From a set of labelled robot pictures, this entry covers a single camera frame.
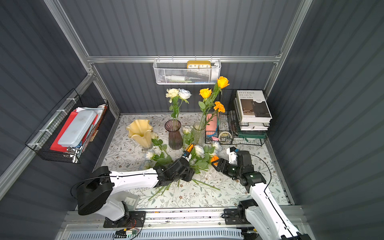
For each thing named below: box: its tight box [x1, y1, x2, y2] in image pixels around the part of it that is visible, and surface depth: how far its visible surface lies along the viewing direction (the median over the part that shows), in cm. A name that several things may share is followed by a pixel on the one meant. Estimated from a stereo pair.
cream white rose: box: [165, 88, 180, 121], surface depth 84 cm
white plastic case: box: [58, 110, 97, 147], surface depth 71 cm
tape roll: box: [218, 131, 233, 143], surface depth 104 cm
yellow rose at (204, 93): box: [198, 88, 213, 124], surface depth 84 cm
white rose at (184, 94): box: [176, 88, 192, 120], surface depth 82 cm
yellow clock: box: [186, 60, 212, 69], surface depth 90 cm
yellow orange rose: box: [206, 76, 230, 121], surface depth 80 cm
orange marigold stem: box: [204, 101, 226, 130], surface depth 80 cm
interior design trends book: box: [236, 90, 273, 123], surface depth 92 cm
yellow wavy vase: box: [126, 119, 153, 150], surface depth 90 cm
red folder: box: [49, 110, 98, 151], surface depth 71 cm
